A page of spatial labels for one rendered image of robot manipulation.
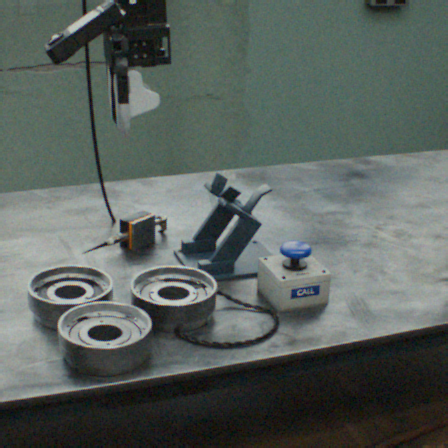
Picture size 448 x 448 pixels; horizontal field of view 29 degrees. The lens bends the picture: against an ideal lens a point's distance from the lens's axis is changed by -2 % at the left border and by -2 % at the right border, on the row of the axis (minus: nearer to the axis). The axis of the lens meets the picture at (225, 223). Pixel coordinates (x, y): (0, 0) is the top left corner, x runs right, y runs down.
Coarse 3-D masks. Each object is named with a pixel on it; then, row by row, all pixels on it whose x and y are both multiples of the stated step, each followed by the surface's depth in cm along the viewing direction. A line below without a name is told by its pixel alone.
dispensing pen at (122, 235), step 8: (128, 216) 127; (136, 216) 127; (160, 216) 131; (120, 224) 126; (128, 224) 125; (160, 224) 131; (120, 232) 126; (128, 232) 125; (112, 240) 123; (120, 240) 124; (128, 240) 126; (96, 248) 121; (128, 248) 126
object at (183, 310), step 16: (144, 272) 111; (160, 272) 112; (176, 272) 113; (192, 272) 112; (160, 288) 110; (176, 288) 111; (192, 288) 110; (208, 288) 110; (144, 304) 104; (160, 304) 103; (176, 304) 103; (192, 304) 104; (208, 304) 106; (160, 320) 104; (176, 320) 104; (192, 320) 105
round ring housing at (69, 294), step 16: (48, 272) 111; (64, 272) 112; (80, 272) 112; (96, 272) 111; (32, 288) 108; (64, 288) 109; (80, 288) 109; (112, 288) 107; (32, 304) 105; (48, 304) 103; (64, 304) 102; (80, 304) 103; (48, 320) 104
